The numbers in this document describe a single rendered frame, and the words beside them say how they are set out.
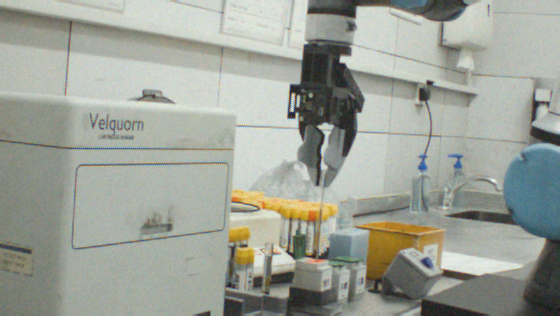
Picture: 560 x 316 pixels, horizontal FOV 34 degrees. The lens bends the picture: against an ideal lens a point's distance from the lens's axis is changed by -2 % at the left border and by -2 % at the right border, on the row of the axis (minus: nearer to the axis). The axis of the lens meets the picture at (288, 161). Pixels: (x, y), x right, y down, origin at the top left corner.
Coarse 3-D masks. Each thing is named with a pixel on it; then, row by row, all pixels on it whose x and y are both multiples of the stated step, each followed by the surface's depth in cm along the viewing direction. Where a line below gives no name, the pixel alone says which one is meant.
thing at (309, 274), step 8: (296, 264) 141; (304, 264) 141; (312, 264) 140; (320, 264) 141; (296, 272) 141; (304, 272) 141; (312, 272) 140; (320, 272) 140; (328, 272) 142; (296, 280) 141; (304, 280) 141; (312, 280) 140; (320, 280) 140; (328, 280) 142; (304, 288) 141; (312, 288) 140; (320, 288) 140; (328, 288) 142
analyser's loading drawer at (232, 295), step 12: (228, 288) 118; (228, 300) 112; (240, 300) 111; (252, 300) 116; (264, 300) 121; (276, 300) 120; (228, 312) 112; (240, 312) 111; (252, 312) 116; (264, 312) 120; (276, 312) 120
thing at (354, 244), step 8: (336, 232) 161; (344, 232) 162; (352, 232) 163; (360, 232) 164; (368, 232) 167; (336, 240) 160; (344, 240) 159; (352, 240) 159; (360, 240) 163; (368, 240) 168; (336, 248) 160; (344, 248) 159; (352, 248) 159; (360, 248) 164; (328, 256) 160; (336, 256) 160; (352, 256) 160; (360, 256) 164; (368, 280) 167
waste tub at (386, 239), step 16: (368, 224) 179; (384, 224) 185; (400, 224) 184; (384, 240) 172; (400, 240) 170; (416, 240) 168; (432, 240) 174; (368, 256) 173; (384, 256) 172; (432, 256) 175; (368, 272) 173; (384, 272) 172
